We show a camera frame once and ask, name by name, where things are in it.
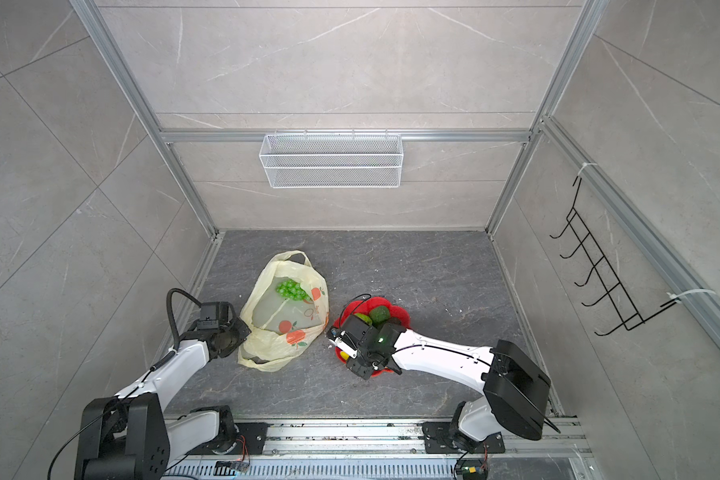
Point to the cream plastic shopping bag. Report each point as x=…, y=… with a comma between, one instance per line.
x=282, y=329

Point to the white wire mesh basket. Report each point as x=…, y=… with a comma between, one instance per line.
x=349, y=160

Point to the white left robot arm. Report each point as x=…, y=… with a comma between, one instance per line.
x=125, y=436

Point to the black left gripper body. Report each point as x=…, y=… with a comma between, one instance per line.
x=235, y=333

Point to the green fake lime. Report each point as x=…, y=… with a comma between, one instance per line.
x=380, y=314

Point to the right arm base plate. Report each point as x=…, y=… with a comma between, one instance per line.
x=442, y=438

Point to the green spotted fake fruit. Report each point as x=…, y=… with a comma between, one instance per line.
x=365, y=318

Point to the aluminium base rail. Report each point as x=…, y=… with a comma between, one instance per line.
x=391, y=449

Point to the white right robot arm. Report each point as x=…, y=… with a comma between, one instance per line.
x=514, y=390

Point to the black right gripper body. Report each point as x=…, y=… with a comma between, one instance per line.
x=360, y=365

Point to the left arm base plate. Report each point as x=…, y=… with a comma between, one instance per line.
x=250, y=438

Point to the red flower-shaped plastic bowl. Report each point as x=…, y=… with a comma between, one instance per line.
x=364, y=303

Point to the black wire hook rack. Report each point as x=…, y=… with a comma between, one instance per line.
x=602, y=272

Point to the green fake grapes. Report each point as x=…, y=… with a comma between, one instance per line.
x=292, y=290

